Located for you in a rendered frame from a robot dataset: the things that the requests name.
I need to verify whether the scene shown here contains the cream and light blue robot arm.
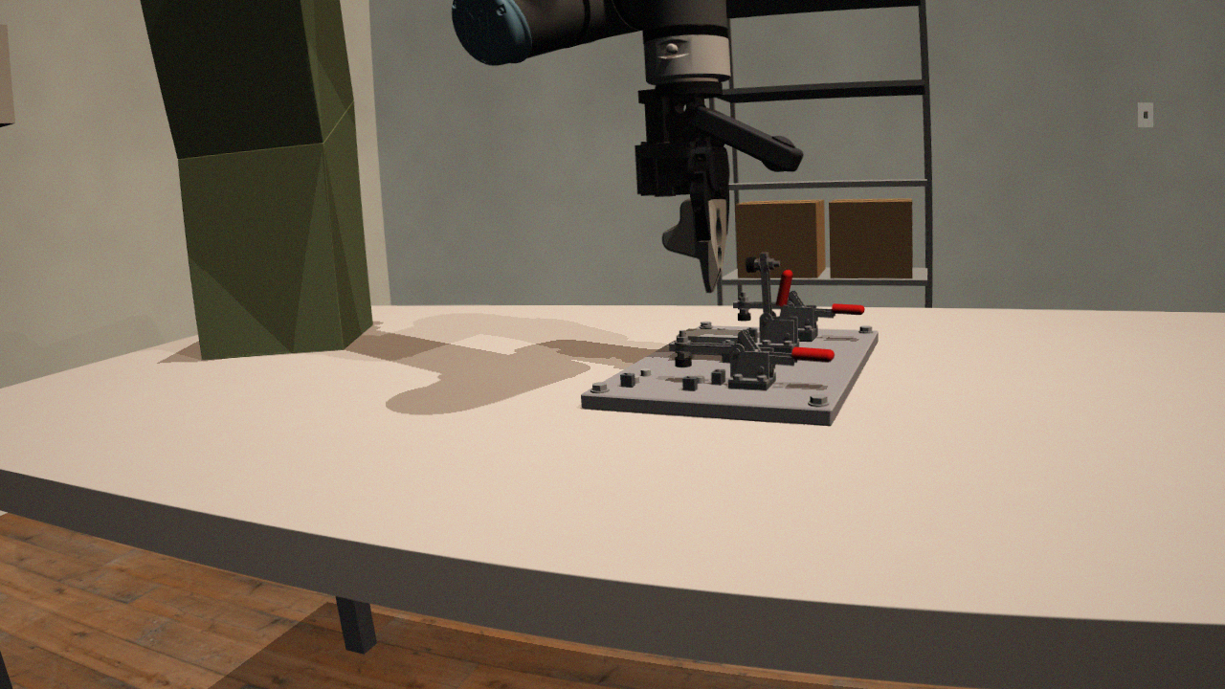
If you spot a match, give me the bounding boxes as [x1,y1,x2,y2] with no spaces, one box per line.
[452,0,804,172]

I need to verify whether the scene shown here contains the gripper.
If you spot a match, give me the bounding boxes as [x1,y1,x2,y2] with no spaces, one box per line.
[635,81,729,293]

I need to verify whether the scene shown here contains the red-handled toggle clamp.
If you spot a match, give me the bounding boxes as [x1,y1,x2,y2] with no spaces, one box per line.
[733,291,865,342]

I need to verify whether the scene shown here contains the grey toggle clamp with red handle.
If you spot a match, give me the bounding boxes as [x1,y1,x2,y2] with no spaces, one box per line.
[669,330,835,390]

